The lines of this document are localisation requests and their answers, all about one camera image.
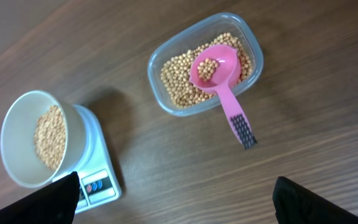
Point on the soybeans in white bowl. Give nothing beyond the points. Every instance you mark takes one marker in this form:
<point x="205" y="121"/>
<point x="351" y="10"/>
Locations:
<point x="50" y="137"/>

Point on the white kitchen scale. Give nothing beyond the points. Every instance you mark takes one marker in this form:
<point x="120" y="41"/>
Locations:
<point x="98" y="182"/>

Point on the white bowl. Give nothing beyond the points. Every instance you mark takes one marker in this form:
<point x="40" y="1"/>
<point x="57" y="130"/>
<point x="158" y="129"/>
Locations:
<point x="17" y="139"/>

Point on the pink measuring scoop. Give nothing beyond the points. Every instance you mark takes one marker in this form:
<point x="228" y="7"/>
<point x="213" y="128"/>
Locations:
<point x="222" y="81"/>

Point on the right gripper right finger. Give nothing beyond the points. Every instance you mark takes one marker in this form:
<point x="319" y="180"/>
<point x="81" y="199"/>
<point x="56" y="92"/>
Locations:
<point x="295" y="204"/>

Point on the pile of dried soybeans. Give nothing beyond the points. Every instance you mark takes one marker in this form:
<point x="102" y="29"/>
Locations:
<point x="175" y="73"/>

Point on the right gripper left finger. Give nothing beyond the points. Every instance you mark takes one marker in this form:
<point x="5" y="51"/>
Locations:
<point x="55" y="204"/>

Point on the soybeans in pink scoop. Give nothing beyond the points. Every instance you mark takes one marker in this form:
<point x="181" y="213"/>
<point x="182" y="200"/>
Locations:
<point x="207" y="68"/>

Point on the clear plastic container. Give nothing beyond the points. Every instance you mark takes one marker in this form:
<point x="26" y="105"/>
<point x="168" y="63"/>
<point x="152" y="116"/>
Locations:
<point x="203" y="32"/>

